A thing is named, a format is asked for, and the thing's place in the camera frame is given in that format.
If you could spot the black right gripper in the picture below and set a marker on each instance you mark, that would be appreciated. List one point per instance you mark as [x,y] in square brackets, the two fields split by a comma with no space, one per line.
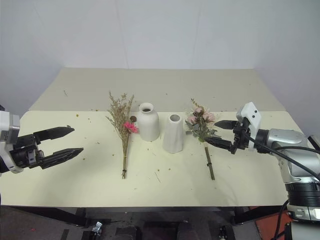
[240,140]

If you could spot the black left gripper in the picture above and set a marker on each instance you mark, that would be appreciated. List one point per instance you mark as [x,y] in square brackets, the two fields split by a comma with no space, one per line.
[25,152]

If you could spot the white tapered ceramic vase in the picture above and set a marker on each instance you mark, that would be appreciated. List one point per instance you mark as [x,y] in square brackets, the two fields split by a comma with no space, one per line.
[173,137]

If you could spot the white bottle-shaped ceramic vase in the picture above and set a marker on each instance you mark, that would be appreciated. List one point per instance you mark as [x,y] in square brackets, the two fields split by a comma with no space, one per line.
[148,125]

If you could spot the pink rose bouquet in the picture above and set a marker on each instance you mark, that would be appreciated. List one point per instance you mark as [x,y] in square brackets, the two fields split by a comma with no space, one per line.
[200,120]

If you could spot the dried grass bouquet, pink flower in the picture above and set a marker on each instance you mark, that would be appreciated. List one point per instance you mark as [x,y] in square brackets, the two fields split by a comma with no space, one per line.
[123,117]

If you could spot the cream table cover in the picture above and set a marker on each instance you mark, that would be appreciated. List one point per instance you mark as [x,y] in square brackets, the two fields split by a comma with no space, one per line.
[160,190]

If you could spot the red floor mat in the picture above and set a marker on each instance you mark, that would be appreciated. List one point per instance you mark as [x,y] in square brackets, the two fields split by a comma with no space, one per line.
[267,227]

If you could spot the dark rounded shape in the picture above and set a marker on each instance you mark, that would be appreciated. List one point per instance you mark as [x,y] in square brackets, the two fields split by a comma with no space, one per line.
[126,232]

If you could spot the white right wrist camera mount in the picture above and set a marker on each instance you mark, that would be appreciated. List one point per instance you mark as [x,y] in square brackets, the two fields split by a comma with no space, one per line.
[253,117]

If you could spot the black table frame bar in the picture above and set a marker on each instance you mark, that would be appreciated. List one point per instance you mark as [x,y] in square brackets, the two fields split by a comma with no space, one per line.
[45,215]
[257,212]

